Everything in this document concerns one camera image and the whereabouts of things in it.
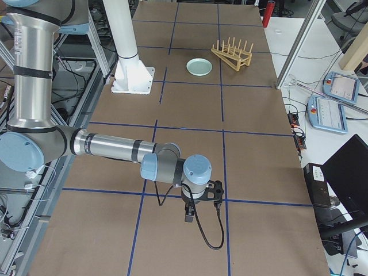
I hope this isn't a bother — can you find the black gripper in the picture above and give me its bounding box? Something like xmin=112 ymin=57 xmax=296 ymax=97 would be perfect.
xmin=181 ymin=192 xmax=210 ymax=223

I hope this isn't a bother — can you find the light green round plate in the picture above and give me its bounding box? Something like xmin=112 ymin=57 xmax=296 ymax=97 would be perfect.
xmin=186 ymin=58 xmax=213 ymax=76

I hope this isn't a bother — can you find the wooden plate rack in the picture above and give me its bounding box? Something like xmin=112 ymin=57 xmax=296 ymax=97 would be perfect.
xmin=210 ymin=37 xmax=254 ymax=72

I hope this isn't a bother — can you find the black electronics box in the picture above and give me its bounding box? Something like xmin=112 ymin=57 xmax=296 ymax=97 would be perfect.
xmin=303 ymin=163 xmax=340 ymax=209

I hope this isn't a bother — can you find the black power strip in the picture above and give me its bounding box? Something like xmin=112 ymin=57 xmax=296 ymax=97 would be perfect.
xmin=287 ymin=112 xmax=306 ymax=152

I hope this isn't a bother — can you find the black monitor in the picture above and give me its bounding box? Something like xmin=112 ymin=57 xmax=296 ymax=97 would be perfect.
xmin=322 ymin=134 xmax=367 ymax=217

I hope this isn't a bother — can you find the blue teach pendant near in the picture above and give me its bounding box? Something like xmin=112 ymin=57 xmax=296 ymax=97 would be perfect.
xmin=307 ymin=95 xmax=348 ymax=134

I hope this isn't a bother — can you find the blue teach pendant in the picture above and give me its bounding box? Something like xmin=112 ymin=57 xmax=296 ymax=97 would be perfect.
xmin=323 ymin=71 xmax=360 ymax=105
xmin=307 ymin=95 xmax=348 ymax=134

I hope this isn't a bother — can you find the blue teach pendant far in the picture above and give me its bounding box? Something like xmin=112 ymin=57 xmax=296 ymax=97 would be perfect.
xmin=323 ymin=71 xmax=360 ymax=105

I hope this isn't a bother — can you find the red metal bottle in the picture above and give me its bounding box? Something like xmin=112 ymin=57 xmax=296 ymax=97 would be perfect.
xmin=262 ymin=1 xmax=275 ymax=28

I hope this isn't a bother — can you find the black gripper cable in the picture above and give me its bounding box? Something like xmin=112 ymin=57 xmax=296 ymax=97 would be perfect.
xmin=154 ymin=181 xmax=225 ymax=250

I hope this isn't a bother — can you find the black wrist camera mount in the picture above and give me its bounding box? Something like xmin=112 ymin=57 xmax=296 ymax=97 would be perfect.
xmin=200 ymin=180 xmax=224 ymax=209

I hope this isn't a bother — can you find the aluminium side frame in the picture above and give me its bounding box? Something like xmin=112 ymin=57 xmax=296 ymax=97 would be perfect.
xmin=0 ymin=11 xmax=113 ymax=271

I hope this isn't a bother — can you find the grey aluminium frame post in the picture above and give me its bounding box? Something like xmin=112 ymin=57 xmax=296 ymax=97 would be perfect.
xmin=275 ymin=0 xmax=326 ymax=89

